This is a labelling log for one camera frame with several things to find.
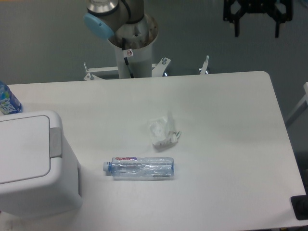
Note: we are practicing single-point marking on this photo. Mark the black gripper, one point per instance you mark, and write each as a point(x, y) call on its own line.
point(280, 11)

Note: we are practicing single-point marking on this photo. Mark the white lidded trash can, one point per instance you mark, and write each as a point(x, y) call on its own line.
point(39, 172)

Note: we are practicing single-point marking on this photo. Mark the crumpled clear plastic wrapper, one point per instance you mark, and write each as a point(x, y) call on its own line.
point(162, 131)

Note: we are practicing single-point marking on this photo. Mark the black clamp at table corner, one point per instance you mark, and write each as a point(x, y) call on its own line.
point(300, 206)

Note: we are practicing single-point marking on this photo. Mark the clear empty plastic bottle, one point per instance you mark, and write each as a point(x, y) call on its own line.
point(136, 168)

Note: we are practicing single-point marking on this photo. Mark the blue label water bottle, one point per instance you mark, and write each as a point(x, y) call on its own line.
point(9, 104)

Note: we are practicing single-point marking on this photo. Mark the white frame at right edge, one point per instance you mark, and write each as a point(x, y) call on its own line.
point(299, 108)

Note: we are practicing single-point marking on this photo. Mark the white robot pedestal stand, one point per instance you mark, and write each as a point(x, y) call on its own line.
point(131, 63)

